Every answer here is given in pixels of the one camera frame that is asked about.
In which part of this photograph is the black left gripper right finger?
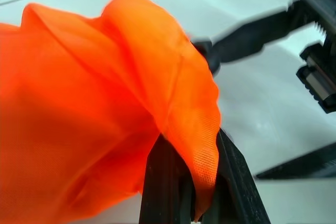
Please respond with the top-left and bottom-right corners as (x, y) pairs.
(202, 128), (265, 224)

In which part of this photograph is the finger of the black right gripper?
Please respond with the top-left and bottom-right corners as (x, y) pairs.
(191, 0), (316, 76)

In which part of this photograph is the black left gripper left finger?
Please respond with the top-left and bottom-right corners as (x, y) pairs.
(140, 134), (197, 224)

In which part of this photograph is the orange mesh pouch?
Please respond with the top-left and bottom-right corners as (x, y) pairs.
(0, 0), (222, 224)

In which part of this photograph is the dark flat bar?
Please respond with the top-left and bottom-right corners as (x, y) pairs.
(256, 159), (336, 180)

